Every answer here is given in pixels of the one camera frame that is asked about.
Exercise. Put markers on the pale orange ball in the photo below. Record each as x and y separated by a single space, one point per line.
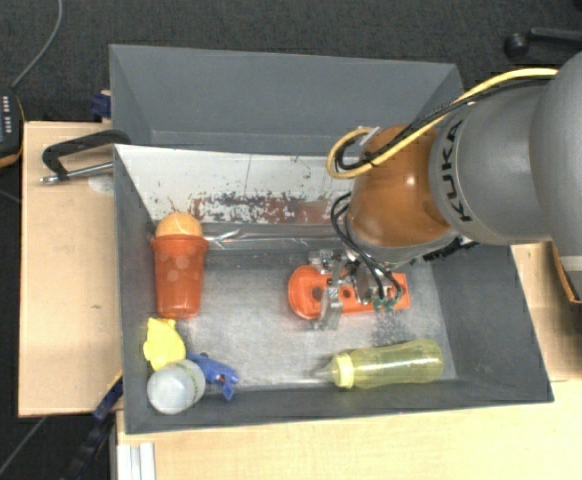
177 224

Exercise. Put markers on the grey metal bin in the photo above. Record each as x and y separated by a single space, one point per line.
271 98

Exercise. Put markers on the yellow toy duck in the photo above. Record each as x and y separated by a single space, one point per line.
162 343

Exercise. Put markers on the translucent orange plastic cup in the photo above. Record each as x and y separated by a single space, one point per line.
178 278

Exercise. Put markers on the yellow baby bottle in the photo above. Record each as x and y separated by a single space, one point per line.
396 364

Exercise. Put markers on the orange flat tool with holes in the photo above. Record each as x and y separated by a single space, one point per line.
305 293

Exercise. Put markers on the clear spray bottle blue trigger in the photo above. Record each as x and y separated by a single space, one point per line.
173 388

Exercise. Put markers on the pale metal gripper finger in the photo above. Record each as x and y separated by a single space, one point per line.
331 310
321 260

